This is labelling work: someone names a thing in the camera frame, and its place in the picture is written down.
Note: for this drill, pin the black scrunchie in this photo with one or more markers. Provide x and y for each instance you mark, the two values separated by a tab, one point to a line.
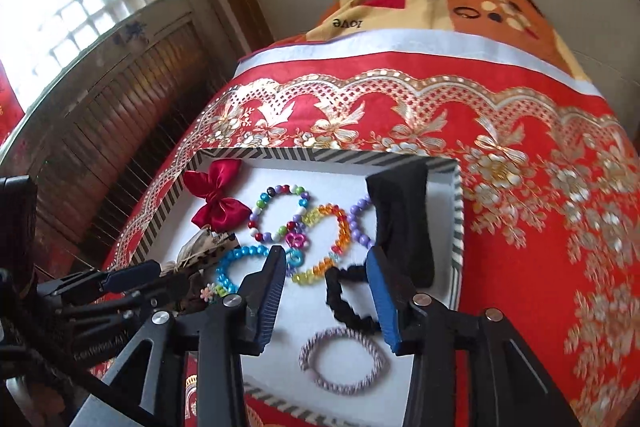
345	307

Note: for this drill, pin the red velvet hair bow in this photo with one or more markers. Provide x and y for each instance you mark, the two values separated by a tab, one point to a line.
215	202

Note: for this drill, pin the striped cardboard box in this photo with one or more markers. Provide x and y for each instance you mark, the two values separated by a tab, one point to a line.
280	367

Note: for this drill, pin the red wall poster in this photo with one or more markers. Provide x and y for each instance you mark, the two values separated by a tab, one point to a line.
9	107

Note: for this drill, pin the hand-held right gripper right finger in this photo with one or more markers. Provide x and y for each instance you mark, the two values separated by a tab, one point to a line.
385	302

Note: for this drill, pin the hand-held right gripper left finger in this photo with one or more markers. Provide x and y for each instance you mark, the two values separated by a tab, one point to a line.
267	297

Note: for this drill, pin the wooden slatted panel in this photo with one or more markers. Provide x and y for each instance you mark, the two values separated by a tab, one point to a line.
125	117

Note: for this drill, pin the leopard print hair bow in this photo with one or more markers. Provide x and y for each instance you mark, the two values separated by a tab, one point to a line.
200	247

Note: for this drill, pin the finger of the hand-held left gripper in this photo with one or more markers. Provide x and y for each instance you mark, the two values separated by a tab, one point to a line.
160	289
132	274

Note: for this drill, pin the red floral tablecloth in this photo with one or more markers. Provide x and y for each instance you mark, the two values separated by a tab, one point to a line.
525	257

